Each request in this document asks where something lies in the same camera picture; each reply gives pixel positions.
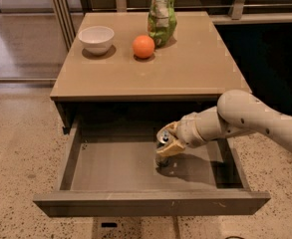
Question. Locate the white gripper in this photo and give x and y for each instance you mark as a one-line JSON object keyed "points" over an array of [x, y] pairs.
{"points": [[186, 129]]}

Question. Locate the dark redbull can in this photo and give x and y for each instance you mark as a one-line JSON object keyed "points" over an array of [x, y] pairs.
{"points": [[162, 140]]}

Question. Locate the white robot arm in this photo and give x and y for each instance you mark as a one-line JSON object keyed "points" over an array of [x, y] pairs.
{"points": [[236, 113]]}

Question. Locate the open grey top drawer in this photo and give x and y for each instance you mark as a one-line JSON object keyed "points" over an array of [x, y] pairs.
{"points": [[109, 169]]}

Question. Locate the tan top cabinet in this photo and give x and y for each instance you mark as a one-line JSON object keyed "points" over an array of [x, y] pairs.
{"points": [[194, 64]]}

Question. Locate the orange ball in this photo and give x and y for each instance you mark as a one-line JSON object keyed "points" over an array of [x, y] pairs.
{"points": [[143, 46]]}

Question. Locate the green snack bag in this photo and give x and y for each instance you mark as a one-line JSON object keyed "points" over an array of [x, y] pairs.
{"points": [[161, 21]]}

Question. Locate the white ceramic bowl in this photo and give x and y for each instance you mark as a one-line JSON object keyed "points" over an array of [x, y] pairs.
{"points": [[97, 39]]}

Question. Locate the metal railing posts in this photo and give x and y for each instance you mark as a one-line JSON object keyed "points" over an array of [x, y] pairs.
{"points": [[61, 10]]}

